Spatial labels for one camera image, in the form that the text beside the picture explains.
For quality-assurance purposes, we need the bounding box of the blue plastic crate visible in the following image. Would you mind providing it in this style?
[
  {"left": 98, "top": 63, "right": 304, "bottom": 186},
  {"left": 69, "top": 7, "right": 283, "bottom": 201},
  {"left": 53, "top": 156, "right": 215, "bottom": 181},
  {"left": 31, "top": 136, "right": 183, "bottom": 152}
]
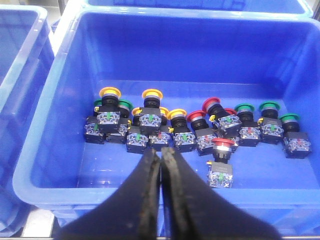
[
  {"left": 0, "top": 4, "right": 54, "bottom": 237},
  {"left": 12, "top": 7, "right": 320, "bottom": 236}
]

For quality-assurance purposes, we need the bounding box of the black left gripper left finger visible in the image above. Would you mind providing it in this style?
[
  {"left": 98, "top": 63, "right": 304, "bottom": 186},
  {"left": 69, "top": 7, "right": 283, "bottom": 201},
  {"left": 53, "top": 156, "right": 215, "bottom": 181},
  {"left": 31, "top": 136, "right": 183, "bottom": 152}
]
[{"left": 56, "top": 149, "right": 161, "bottom": 240}]

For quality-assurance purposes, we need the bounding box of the blue plastic crate left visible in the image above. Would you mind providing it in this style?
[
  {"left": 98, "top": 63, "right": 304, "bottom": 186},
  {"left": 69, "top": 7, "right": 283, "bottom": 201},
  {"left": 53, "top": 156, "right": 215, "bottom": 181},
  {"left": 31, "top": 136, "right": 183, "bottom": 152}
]
[{"left": 0, "top": 4, "right": 54, "bottom": 237}]

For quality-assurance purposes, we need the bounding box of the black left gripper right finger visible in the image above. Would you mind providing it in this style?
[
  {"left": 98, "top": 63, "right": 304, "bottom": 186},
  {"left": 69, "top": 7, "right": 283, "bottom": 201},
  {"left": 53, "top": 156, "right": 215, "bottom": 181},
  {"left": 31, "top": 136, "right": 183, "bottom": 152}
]
[{"left": 161, "top": 147, "right": 282, "bottom": 240}]

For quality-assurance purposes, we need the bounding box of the blue crate back right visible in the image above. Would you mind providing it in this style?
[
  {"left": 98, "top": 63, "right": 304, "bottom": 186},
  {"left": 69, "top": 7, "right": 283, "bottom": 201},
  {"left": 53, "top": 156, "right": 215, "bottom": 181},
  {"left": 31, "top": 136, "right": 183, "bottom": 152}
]
[{"left": 87, "top": 0, "right": 314, "bottom": 18}]

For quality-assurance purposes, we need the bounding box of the red push button switch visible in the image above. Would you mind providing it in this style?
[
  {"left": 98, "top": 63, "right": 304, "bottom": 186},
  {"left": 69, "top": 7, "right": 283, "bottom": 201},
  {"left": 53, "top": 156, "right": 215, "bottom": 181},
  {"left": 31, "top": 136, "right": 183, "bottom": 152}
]
[
  {"left": 186, "top": 110, "right": 216, "bottom": 156},
  {"left": 202, "top": 97, "right": 243, "bottom": 139},
  {"left": 206, "top": 138, "right": 234, "bottom": 189},
  {"left": 219, "top": 108, "right": 242, "bottom": 153}
]

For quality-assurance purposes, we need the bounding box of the green push button switch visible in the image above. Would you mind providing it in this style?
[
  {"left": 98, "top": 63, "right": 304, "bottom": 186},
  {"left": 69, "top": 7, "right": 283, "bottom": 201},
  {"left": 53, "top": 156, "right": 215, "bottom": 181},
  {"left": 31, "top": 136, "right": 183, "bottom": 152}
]
[
  {"left": 84, "top": 99, "right": 106, "bottom": 145},
  {"left": 106, "top": 99, "right": 133, "bottom": 144},
  {"left": 279, "top": 113, "right": 312, "bottom": 159},
  {"left": 234, "top": 103, "right": 261, "bottom": 147},
  {"left": 257, "top": 100, "right": 284, "bottom": 145}
]

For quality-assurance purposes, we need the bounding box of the blue plastic crate right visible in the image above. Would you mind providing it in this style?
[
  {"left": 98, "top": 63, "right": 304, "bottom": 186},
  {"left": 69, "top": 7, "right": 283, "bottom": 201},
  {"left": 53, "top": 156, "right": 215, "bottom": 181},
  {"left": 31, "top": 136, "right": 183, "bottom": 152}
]
[{"left": 12, "top": 7, "right": 320, "bottom": 236}]

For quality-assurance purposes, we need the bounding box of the yellow push button switch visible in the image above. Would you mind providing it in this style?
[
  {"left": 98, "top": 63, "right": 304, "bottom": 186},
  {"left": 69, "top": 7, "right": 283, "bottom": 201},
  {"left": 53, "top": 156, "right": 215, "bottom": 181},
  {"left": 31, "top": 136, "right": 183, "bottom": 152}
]
[
  {"left": 126, "top": 107, "right": 149, "bottom": 154},
  {"left": 148, "top": 106, "right": 172, "bottom": 152},
  {"left": 168, "top": 108, "right": 196, "bottom": 153},
  {"left": 139, "top": 88, "right": 163, "bottom": 136},
  {"left": 96, "top": 86, "right": 121, "bottom": 135}
]

